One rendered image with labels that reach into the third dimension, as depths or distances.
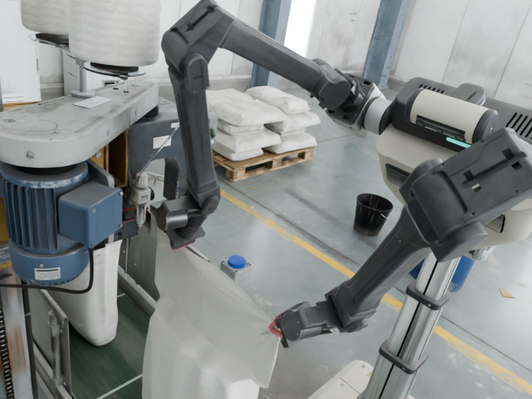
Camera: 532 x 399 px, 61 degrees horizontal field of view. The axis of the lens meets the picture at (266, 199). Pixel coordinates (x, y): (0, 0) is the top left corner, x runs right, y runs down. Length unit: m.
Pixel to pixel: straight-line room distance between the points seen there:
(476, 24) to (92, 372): 8.45
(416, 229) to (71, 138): 0.59
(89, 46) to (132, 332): 1.29
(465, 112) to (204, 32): 0.49
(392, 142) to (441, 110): 0.25
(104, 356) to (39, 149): 1.14
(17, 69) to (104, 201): 3.16
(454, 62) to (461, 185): 8.78
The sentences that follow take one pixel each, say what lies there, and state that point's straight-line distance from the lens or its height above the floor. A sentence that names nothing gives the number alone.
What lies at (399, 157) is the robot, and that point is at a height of 1.39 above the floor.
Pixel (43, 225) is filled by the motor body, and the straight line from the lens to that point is 0.95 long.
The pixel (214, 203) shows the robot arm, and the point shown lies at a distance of 1.08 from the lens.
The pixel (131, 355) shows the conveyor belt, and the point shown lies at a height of 0.38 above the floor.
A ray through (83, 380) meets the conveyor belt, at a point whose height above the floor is 0.38.
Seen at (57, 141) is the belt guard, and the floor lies 1.41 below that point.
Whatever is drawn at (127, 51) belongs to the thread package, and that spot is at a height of 1.56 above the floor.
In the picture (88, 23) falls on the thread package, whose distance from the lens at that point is 0.89.
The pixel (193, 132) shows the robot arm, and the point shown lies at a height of 1.41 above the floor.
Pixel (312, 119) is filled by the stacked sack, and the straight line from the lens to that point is 4.67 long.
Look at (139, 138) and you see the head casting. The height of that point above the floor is 1.30.
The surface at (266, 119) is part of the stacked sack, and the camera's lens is 4.07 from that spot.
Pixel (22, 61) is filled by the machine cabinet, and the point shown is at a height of 0.83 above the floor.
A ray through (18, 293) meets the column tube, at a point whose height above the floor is 0.90.
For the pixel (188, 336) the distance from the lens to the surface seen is 1.29.
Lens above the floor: 1.73
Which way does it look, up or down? 27 degrees down
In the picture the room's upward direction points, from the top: 10 degrees clockwise
